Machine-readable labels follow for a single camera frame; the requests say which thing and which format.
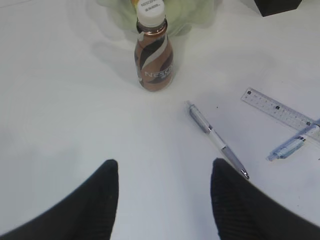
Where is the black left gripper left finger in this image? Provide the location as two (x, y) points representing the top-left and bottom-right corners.
(0, 159), (119, 240)

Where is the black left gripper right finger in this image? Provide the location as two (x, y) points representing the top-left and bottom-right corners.
(210, 158), (320, 240)

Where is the blue clear ballpoint pen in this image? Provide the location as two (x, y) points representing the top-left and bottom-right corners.
(266, 116), (320, 161)

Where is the clear plastic ruler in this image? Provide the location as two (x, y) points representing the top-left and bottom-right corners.
(241, 87), (320, 138)

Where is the black mesh pen holder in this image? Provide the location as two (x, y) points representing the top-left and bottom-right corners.
(254, 0), (302, 17)

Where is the green wavy glass plate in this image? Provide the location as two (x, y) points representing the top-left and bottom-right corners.
(97, 0), (216, 37)

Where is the brown Nescafe coffee bottle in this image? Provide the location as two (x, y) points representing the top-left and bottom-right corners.
(134, 0), (174, 92)

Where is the grey white ballpoint pen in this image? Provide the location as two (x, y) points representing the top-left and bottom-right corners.
(185, 101), (250, 180)

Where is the sugared bread roll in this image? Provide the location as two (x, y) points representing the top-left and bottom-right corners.
(130, 0), (139, 8)

